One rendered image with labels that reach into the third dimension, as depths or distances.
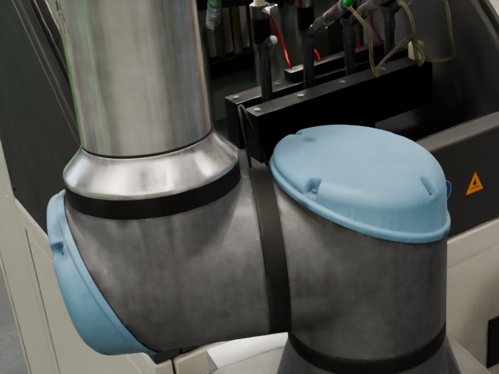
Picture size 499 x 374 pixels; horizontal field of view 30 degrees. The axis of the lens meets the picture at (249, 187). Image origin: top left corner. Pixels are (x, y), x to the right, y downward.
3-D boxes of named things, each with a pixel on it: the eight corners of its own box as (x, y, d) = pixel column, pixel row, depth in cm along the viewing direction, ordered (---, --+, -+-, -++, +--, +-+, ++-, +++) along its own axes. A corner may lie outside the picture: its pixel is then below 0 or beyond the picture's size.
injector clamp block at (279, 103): (264, 203, 146) (256, 114, 139) (232, 180, 154) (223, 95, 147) (432, 140, 160) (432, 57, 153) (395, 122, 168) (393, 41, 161)
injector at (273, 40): (275, 142, 144) (263, 11, 134) (258, 131, 148) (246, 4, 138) (289, 136, 146) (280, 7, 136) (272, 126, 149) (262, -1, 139)
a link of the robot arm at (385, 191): (471, 349, 63) (477, 173, 57) (275, 378, 62) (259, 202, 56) (422, 255, 74) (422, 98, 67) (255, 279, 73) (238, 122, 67)
